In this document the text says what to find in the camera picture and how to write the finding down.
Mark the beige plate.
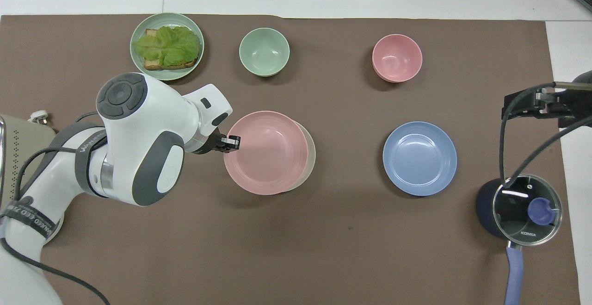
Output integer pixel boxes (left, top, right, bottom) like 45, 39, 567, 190
283, 121, 316, 193

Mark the green plate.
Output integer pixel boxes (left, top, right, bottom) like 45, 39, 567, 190
130, 12, 205, 81

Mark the toast slice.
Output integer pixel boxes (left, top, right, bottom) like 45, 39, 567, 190
143, 28, 200, 71

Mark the pink bowl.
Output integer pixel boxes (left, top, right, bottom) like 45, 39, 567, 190
372, 34, 423, 84

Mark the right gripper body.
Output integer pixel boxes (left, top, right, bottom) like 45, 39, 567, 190
532, 87, 592, 129

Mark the beige appliance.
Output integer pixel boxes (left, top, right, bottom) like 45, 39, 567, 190
0, 114, 57, 206

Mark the green bowl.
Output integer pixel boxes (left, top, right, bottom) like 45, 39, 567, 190
239, 27, 290, 77

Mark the green lettuce leaf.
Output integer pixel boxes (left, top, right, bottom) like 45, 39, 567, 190
133, 25, 200, 66

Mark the pink plate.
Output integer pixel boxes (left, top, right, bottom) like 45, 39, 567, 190
223, 111, 309, 196

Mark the dark blue pot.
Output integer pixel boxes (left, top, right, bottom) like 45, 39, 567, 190
476, 174, 563, 305

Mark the glass pot lid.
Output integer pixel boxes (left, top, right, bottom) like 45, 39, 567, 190
492, 174, 563, 246

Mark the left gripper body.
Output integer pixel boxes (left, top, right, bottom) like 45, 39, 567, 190
199, 129, 228, 155

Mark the blue plate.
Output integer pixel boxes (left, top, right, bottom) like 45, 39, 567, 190
382, 121, 458, 197

